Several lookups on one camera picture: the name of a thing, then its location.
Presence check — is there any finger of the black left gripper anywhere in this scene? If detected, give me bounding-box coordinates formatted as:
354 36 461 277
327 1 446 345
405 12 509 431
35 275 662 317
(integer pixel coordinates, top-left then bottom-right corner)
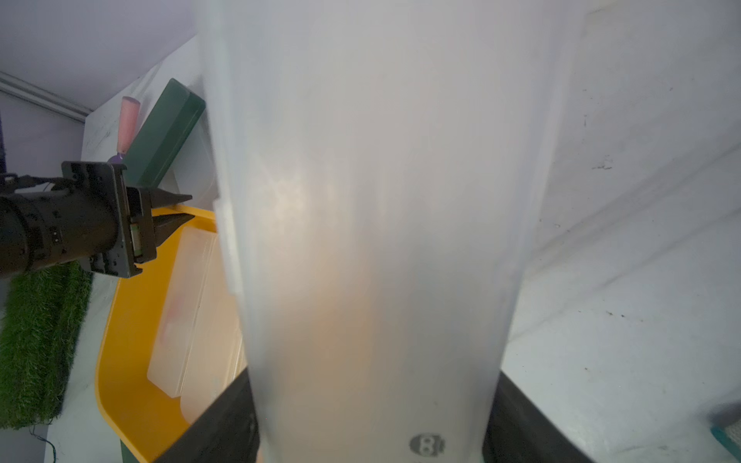
152 188 192 208
152 212 194 243

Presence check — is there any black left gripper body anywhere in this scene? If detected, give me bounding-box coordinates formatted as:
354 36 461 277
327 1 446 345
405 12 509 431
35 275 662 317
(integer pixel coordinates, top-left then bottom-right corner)
1 161 157 278

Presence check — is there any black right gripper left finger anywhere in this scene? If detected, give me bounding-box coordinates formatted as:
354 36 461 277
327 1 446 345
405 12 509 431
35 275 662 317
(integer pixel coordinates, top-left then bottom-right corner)
156 368 261 463

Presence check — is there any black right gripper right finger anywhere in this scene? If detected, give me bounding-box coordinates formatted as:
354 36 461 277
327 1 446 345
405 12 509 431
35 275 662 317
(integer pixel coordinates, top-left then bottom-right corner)
482 372 592 463

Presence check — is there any yellow plastic tray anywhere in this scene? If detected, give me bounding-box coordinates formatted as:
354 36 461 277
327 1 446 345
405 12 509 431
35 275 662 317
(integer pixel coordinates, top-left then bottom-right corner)
96 208 247 462

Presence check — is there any clear pencil case pink pen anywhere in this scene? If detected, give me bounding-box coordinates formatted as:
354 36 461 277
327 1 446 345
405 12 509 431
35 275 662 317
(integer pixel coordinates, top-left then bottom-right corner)
147 228 216 399

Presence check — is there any green pencil case back angled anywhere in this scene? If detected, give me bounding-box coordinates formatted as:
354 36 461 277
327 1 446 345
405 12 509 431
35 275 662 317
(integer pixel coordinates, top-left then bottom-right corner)
123 78 206 187

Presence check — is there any purple pink garden trowel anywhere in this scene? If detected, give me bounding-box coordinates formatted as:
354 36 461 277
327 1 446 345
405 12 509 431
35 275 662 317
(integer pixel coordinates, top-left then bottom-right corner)
108 96 141 164

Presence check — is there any green artificial grass mat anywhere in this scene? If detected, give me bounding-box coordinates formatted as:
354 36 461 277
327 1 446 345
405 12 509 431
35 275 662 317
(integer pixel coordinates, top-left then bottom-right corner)
1 262 92 429

